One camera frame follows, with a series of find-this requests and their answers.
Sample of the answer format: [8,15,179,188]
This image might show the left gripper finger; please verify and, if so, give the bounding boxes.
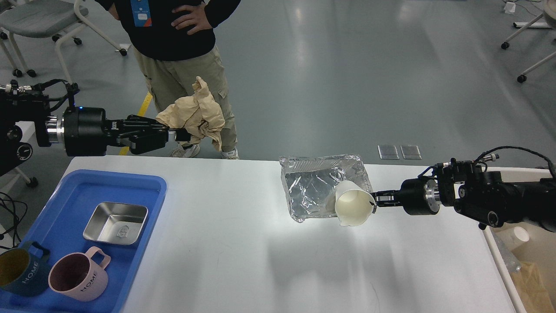
[109,115,170,133]
[117,130,191,155]

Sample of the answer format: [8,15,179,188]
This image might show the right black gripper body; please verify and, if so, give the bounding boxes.
[399,178,440,216]

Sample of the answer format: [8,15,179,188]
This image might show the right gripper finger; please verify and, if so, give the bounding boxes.
[371,190,402,207]

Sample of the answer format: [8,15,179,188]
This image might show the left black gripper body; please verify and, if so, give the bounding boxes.
[46,107,119,157]

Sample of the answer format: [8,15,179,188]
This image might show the white paper cup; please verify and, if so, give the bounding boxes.
[335,180,376,226]

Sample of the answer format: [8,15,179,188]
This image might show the brown paper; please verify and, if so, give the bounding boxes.
[156,77,225,151]
[510,262,555,313]

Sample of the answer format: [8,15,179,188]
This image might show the aluminium foil container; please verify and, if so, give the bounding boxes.
[279,154,373,223]

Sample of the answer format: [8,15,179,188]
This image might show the square stainless steel dish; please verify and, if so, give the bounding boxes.
[82,202,149,246]

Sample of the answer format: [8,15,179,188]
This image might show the pink HOME mug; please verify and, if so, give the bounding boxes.
[48,246,111,302]

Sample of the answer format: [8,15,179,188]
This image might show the dark teal HOME mug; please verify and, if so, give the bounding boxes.
[0,241,50,297]

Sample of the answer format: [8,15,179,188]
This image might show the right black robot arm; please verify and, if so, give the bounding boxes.
[373,147,556,232]

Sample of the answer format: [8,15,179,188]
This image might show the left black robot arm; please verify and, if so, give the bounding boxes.
[0,79,192,175]

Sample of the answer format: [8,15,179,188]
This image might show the person's right hand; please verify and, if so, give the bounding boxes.
[107,3,120,20]

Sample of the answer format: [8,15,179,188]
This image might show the person's left hand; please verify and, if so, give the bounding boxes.
[171,2,213,35]

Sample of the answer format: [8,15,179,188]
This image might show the silver floor plate right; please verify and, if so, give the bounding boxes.
[400,145,422,160]

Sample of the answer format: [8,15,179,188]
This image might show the silver floor plate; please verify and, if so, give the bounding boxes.
[377,144,400,160]
[400,145,422,160]

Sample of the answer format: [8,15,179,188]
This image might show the silver floor plate left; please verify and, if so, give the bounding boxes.
[377,144,400,160]

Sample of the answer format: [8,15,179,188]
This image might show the white side table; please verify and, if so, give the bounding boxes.
[10,121,39,188]

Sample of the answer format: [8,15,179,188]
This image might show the person in black sweater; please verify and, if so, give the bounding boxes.
[99,0,240,159]

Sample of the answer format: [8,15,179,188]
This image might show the white plastic bin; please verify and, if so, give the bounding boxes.
[484,167,556,313]

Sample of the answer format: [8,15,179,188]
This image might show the white cup in bin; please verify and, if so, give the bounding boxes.
[512,226,530,244]

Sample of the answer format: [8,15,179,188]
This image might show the blue ID badge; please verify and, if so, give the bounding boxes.
[130,0,152,27]

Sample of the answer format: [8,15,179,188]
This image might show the grey office chair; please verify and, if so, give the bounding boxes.
[0,0,127,83]

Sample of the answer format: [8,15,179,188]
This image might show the brown paper in bin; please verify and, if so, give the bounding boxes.
[510,262,555,313]

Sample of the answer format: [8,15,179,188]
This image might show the white chair base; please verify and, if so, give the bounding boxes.
[500,0,556,83]

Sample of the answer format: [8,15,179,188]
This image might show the black cables at left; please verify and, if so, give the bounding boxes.
[0,193,27,253]

